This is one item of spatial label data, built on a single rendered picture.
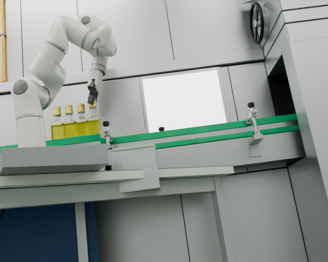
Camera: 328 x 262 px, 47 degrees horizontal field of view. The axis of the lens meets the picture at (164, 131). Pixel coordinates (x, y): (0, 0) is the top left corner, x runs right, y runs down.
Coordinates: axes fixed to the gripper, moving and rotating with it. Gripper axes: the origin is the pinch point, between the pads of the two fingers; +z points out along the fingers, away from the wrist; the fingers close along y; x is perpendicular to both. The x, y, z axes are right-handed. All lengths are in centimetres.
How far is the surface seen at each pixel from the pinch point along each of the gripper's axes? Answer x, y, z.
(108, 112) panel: 6.1, -12.0, 1.1
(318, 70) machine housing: 100, 23, -19
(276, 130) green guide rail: 88, 4, 5
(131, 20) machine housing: 10, -15, -55
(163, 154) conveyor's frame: 37.9, 5.9, 23.0
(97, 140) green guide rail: 9.1, 13.6, 21.8
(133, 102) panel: 18.0, -12.0, -5.9
